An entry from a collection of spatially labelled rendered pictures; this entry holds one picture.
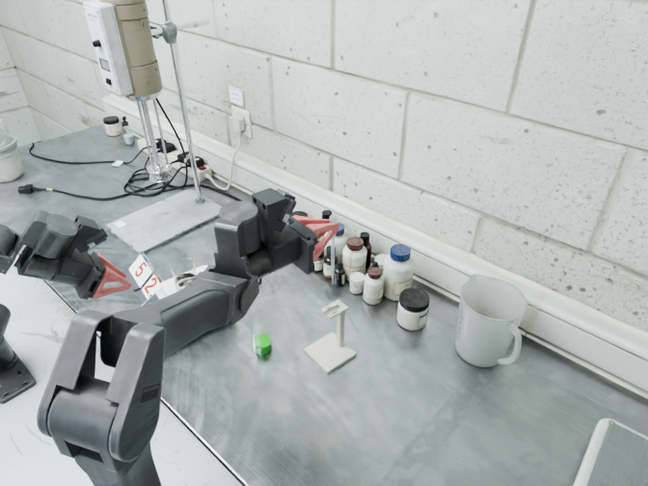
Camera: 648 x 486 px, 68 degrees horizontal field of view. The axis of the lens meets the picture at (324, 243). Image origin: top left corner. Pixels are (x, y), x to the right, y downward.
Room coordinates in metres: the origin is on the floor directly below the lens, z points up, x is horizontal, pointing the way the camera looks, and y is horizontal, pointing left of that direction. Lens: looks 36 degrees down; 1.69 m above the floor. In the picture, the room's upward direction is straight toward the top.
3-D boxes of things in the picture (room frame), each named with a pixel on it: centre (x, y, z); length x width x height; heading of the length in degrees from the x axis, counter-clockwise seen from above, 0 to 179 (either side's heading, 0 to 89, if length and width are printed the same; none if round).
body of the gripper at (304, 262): (0.63, 0.07, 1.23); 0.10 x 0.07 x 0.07; 39
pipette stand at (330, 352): (0.70, -0.01, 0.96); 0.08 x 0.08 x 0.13; 39
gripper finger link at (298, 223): (0.67, 0.01, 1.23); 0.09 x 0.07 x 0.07; 129
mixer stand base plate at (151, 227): (1.22, 0.47, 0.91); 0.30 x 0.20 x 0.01; 138
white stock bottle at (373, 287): (0.87, -0.12, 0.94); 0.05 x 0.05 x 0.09
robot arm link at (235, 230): (0.56, 0.14, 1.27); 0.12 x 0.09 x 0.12; 163
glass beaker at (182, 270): (0.80, 0.30, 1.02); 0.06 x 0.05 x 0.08; 74
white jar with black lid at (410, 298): (0.80, -0.20, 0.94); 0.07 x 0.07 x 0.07
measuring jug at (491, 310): (0.69, -0.34, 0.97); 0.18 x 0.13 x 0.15; 14
